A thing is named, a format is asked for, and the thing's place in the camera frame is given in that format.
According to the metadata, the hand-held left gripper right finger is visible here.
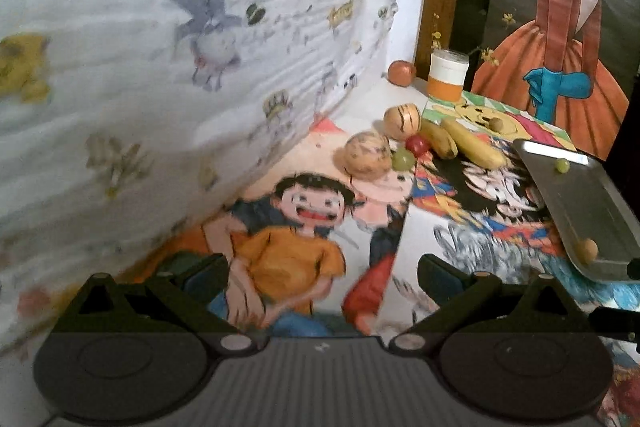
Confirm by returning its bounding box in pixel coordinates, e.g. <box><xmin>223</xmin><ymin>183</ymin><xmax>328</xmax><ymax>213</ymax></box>
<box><xmin>387</xmin><ymin>253</ymin><xmax>593</xmax><ymax>354</ymax></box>

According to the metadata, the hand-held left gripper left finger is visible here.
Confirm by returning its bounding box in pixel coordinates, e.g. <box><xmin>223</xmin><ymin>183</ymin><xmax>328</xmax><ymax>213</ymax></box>
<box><xmin>52</xmin><ymin>253</ymin><xmax>258</xmax><ymax>353</ymax></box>

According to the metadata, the metal tray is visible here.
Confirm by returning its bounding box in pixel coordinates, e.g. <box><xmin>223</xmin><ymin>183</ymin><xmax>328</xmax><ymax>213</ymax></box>
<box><xmin>511</xmin><ymin>138</ymin><xmax>640</xmax><ymax>283</ymax></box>

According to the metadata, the large yellow banana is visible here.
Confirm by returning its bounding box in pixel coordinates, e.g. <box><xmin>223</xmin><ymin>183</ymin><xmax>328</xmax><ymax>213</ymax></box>
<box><xmin>441</xmin><ymin>117</ymin><xmax>507</xmax><ymax>170</ymax></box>

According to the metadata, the small red fruit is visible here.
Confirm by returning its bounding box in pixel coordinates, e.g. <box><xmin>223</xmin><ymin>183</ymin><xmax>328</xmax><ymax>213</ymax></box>
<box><xmin>405</xmin><ymin>134</ymin><xmax>432</xmax><ymax>156</ymax></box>

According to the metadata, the brown-spotted yellow banana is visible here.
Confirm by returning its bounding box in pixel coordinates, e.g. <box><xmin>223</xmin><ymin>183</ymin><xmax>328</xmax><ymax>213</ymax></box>
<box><xmin>419</xmin><ymin>119</ymin><xmax>459</xmax><ymax>160</ymax></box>

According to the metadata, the tan speckled round fruit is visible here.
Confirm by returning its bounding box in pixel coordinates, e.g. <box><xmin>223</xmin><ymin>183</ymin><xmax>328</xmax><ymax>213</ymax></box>
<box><xmin>344</xmin><ymin>131</ymin><xmax>392</xmax><ymax>179</ymax></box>

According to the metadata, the brown striped round fruit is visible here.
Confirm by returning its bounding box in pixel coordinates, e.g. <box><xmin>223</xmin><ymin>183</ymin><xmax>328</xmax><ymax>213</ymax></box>
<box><xmin>383</xmin><ymin>103</ymin><xmax>422</xmax><ymax>141</ymax></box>

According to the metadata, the white and orange cup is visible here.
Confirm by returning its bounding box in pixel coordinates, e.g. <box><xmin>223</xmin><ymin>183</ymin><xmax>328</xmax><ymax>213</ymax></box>
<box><xmin>427</xmin><ymin>48</ymin><xmax>469</xmax><ymax>102</ymax></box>

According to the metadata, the red apple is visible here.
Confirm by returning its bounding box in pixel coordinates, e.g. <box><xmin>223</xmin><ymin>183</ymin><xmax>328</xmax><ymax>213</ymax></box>
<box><xmin>388</xmin><ymin>60</ymin><xmax>417</xmax><ymax>86</ymax></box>

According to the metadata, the white printed curtain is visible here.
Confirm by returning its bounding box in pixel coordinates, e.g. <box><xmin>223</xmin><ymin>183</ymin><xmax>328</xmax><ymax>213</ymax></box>
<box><xmin>0</xmin><ymin>0</ymin><xmax>407</xmax><ymax>360</ymax></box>

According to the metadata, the yellow flower sprig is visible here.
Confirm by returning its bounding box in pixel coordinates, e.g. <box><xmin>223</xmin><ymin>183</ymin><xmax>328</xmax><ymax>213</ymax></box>
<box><xmin>429</xmin><ymin>13</ymin><xmax>497</xmax><ymax>66</ymax></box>

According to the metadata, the wall poster with orange dress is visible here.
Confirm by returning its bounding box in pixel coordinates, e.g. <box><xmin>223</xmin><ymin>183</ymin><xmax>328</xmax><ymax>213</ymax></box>
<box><xmin>450</xmin><ymin>0</ymin><xmax>637</xmax><ymax>160</ymax></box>

